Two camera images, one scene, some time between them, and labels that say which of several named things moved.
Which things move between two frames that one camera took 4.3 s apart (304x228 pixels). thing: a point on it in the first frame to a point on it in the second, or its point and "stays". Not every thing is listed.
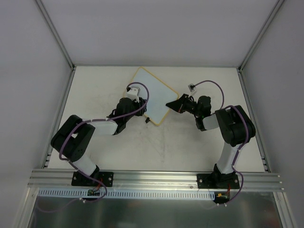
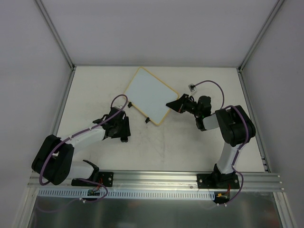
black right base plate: x=215 y=181 stays
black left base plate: x=79 y=179 stays
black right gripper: x=184 y=104 stays
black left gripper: x=141 y=107 to x=126 y=127
